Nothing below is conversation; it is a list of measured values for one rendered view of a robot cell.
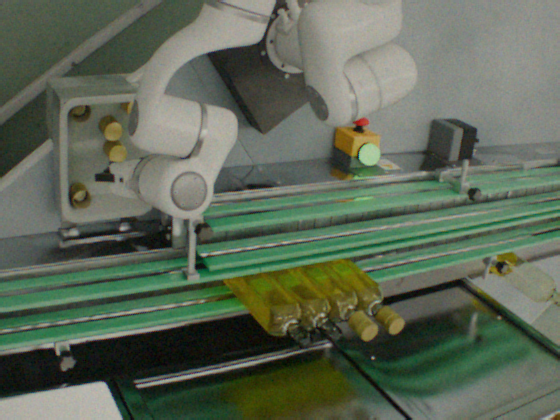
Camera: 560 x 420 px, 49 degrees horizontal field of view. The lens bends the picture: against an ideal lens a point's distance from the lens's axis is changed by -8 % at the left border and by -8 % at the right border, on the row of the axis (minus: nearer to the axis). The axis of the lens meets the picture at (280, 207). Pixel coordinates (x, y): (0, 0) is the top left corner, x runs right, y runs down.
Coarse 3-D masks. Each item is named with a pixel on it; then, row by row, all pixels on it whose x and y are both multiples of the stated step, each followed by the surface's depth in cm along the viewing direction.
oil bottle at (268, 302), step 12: (240, 276) 120; (252, 276) 120; (264, 276) 120; (240, 288) 120; (252, 288) 116; (264, 288) 116; (276, 288) 117; (240, 300) 121; (252, 300) 116; (264, 300) 113; (276, 300) 113; (288, 300) 113; (252, 312) 117; (264, 312) 113; (276, 312) 110; (288, 312) 111; (300, 312) 112; (264, 324) 113; (276, 324) 110; (276, 336) 112
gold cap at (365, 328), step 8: (360, 312) 113; (352, 320) 113; (360, 320) 112; (368, 320) 111; (352, 328) 113; (360, 328) 111; (368, 328) 110; (376, 328) 111; (360, 336) 111; (368, 336) 111
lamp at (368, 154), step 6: (366, 144) 137; (372, 144) 138; (360, 150) 137; (366, 150) 136; (372, 150) 136; (378, 150) 137; (360, 156) 137; (366, 156) 136; (372, 156) 136; (378, 156) 137; (366, 162) 137; (372, 162) 137
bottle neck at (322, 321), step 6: (318, 318) 112; (324, 318) 112; (330, 318) 112; (318, 324) 112; (324, 324) 111; (330, 324) 110; (324, 330) 110; (330, 330) 109; (336, 330) 111; (324, 336) 111; (330, 336) 111; (336, 336) 111
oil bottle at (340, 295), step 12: (312, 264) 126; (324, 264) 126; (312, 276) 121; (324, 276) 122; (336, 276) 122; (324, 288) 118; (336, 288) 118; (348, 288) 118; (336, 300) 115; (348, 300) 116; (336, 312) 116
